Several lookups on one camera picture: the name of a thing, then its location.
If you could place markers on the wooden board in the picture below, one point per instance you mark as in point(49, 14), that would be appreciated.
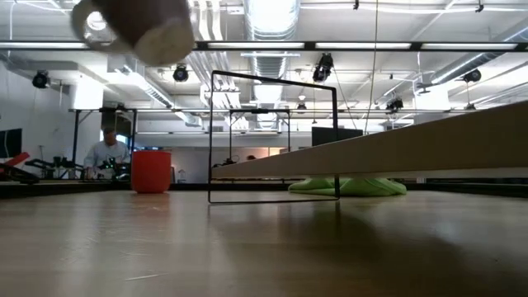
point(412, 144)

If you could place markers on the black aluminium rig frame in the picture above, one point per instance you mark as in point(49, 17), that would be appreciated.
point(62, 189)

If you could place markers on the red plastic mug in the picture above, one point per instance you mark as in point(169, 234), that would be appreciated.
point(151, 171)

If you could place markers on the black computer monitor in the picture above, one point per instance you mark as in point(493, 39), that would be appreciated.
point(336, 136)

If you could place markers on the black wall screen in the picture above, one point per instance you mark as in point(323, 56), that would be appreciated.
point(10, 143)

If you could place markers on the green microfibre cloth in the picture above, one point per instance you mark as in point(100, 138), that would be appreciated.
point(371, 187)

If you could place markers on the black ceiling camera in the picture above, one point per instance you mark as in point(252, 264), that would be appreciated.
point(180, 73)
point(40, 79)
point(472, 76)
point(323, 68)

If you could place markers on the background black robot arm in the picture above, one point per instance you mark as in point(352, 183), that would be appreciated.
point(53, 164)

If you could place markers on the person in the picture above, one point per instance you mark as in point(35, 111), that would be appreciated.
point(108, 150)

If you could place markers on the silver ceiling air duct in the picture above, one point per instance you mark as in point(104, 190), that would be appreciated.
point(270, 24)

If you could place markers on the dark brown mug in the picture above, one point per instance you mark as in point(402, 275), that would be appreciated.
point(123, 20)

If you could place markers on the background black workstation frame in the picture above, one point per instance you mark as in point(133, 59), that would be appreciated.
point(75, 140)

